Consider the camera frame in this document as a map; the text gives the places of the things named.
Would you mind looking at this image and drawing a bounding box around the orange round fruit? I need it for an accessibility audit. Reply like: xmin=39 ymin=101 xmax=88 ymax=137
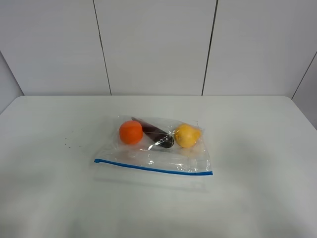
xmin=119 ymin=120 xmax=143 ymax=145

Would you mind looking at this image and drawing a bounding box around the clear zip bag blue seal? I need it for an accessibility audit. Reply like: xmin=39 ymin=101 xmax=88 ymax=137
xmin=93 ymin=116 xmax=213 ymax=193

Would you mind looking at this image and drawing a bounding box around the yellow lemon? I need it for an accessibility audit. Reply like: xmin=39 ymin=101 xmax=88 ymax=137
xmin=174 ymin=123 xmax=202 ymax=148

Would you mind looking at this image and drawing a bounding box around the dark purple eggplant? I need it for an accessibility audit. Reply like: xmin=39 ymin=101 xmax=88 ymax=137
xmin=131 ymin=117 xmax=174 ymax=149

